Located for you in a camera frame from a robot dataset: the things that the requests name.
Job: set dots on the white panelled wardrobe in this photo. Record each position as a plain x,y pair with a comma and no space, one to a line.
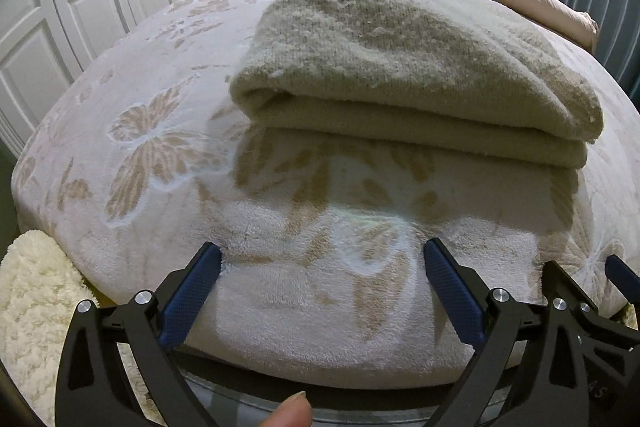
75,7

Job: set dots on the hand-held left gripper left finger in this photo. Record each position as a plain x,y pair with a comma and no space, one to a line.
192,292

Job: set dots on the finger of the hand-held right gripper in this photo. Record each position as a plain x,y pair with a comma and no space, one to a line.
565,282
620,272

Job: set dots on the butterfly print blanket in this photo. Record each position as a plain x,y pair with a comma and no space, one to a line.
150,207

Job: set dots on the cream knit sweater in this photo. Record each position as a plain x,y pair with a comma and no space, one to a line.
400,57

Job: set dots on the person's left hand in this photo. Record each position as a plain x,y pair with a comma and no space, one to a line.
292,412

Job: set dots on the fluffy white rug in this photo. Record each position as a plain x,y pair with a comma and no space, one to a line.
35,307

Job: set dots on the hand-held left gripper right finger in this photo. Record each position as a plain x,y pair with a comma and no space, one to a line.
455,292

